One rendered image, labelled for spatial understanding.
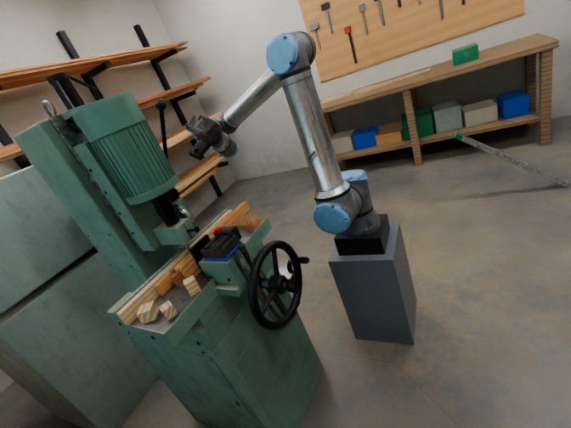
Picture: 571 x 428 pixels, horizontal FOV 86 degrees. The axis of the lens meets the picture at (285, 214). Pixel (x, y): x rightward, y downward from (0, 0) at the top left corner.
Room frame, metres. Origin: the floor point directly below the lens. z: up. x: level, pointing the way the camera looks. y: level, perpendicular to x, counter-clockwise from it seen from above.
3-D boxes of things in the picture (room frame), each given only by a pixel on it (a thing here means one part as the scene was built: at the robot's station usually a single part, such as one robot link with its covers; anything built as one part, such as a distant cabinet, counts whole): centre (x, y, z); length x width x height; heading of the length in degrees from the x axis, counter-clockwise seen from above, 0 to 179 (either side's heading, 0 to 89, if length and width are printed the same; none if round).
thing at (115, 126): (1.04, 0.38, 1.35); 0.18 x 0.18 x 0.31
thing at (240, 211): (1.12, 0.32, 0.92); 0.56 x 0.02 x 0.04; 143
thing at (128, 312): (1.04, 0.40, 0.92); 0.60 x 0.02 x 0.05; 143
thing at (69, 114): (1.12, 0.49, 1.53); 0.08 x 0.08 x 0.17; 53
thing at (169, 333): (0.97, 0.30, 0.87); 0.61 x 0.30 x 0.06; 143
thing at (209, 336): (1.11, 0.48, 0.76); 0.57 x 0.45 x 0.09; 53
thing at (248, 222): (1.18, 0.17, 0.92); 0.14 x 0.09 x 0.04; 53
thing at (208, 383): (1.11, 0.48, 0.35); 0.58 x 0.45 x 0.71; 53
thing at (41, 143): (1.21, 0.61, 1.16); 0.22 x 0.22 x 0.72; 53
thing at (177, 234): (1.05, 0.40, 1.03); 0.14 x 0.07 x 0.09; 53
